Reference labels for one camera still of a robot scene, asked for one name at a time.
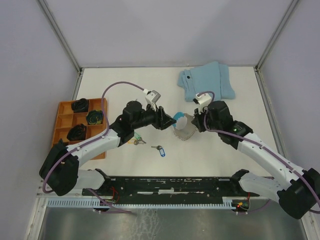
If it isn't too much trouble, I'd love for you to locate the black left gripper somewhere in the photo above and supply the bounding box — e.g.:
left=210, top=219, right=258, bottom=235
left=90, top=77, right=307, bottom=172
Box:
left=132, top=101, right=177, bottom=131

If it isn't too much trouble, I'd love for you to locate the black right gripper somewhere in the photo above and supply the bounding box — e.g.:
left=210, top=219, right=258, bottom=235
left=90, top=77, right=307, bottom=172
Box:
left=192, top=104, right=221, bottom=133

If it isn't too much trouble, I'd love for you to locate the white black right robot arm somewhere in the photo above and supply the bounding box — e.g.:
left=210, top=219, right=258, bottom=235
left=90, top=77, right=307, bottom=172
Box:
left=192, top=98, right=320, bottom=220

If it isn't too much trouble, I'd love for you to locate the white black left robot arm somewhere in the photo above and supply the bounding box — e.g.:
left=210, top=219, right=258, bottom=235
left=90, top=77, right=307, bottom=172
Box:
left=39, top=101, right=176, bottom=196

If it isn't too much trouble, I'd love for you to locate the key with blue tag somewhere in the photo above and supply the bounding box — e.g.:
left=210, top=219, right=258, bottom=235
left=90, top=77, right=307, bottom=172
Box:
left=151, top=145, right=166, bottom=157

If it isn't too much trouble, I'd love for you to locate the key with green tag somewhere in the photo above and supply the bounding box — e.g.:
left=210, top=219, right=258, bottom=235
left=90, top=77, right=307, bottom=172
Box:
left=134, top=132, right=142, bottom=141

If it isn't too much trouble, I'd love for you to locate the light blue folded cloth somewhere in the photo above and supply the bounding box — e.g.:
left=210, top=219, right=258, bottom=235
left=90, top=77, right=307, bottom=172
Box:
left=177, top=61, right=236, bottom=102

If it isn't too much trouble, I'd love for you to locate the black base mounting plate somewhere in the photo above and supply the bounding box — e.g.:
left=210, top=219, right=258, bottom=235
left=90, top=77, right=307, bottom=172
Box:
left=95, top=176, right=257, bottom=198

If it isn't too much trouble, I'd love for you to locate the orange compartment tray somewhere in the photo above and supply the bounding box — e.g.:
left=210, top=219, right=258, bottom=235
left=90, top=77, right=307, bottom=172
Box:
left=51, top=98, right=108, bottom=147

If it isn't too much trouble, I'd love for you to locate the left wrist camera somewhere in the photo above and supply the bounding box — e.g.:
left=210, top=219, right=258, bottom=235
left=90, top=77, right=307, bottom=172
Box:
left=143, top=88, right=161, bottom=111

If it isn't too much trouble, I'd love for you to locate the aluminium frame rail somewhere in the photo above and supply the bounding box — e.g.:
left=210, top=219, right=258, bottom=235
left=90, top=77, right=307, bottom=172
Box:
left=254, top=0, right=320, bottom=179

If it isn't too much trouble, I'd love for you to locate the green blue coiled strap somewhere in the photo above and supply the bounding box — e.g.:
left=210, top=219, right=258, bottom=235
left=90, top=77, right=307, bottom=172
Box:
left=86, top=109, right=104, bottom=126

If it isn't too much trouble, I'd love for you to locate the black coiled strap top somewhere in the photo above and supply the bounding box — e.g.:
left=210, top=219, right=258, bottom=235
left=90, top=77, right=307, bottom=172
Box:
left=71, top=98, right=90, bottom=112

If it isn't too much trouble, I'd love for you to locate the black coiled strap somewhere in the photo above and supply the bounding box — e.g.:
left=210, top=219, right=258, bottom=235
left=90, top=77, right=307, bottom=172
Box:
left=66, top=124, right=88, bottom=141
left=71, top=98, right=90, bottom=112

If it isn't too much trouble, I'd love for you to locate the black coiled strap bottom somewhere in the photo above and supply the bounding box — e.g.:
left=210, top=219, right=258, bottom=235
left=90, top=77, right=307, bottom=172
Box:
left=66, top=124, right=88, bottom=141

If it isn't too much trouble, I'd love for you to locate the white slotted cable duct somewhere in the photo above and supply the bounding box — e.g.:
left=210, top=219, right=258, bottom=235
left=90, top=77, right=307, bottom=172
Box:
left=47, top=197, right=238, bottom=208

